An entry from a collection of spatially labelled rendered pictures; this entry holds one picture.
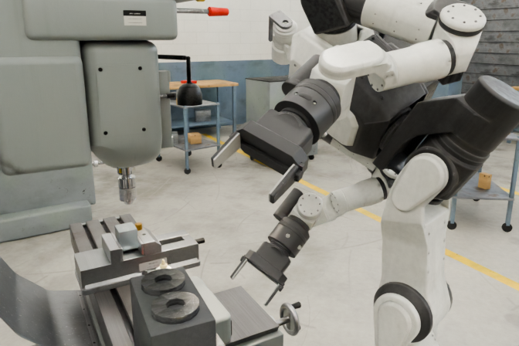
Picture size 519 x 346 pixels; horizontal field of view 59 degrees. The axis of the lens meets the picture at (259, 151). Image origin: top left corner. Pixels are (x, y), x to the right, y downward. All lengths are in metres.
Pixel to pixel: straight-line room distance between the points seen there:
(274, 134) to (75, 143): 0.58
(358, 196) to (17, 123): 0.84
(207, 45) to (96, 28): 7.27
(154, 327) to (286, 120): 0.44
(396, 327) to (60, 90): 0.92
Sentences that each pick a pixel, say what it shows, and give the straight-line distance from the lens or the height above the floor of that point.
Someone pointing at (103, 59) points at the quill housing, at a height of 1.59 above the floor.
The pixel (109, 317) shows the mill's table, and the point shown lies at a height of 0.95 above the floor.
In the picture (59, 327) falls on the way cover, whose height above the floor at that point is 0.90.
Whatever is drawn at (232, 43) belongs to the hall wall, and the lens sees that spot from 8.54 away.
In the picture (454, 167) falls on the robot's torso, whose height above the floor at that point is 1.38.
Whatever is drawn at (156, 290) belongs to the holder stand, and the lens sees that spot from 0.97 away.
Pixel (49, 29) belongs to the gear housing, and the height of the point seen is 1.65.
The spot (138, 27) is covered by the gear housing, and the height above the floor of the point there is 1.66.
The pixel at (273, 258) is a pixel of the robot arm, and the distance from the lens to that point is 1.18.
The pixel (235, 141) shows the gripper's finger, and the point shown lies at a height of 1.49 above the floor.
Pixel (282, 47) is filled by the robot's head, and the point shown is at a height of 1.61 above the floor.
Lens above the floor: 1.64
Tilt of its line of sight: 14 degrees down
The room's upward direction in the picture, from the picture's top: straight up
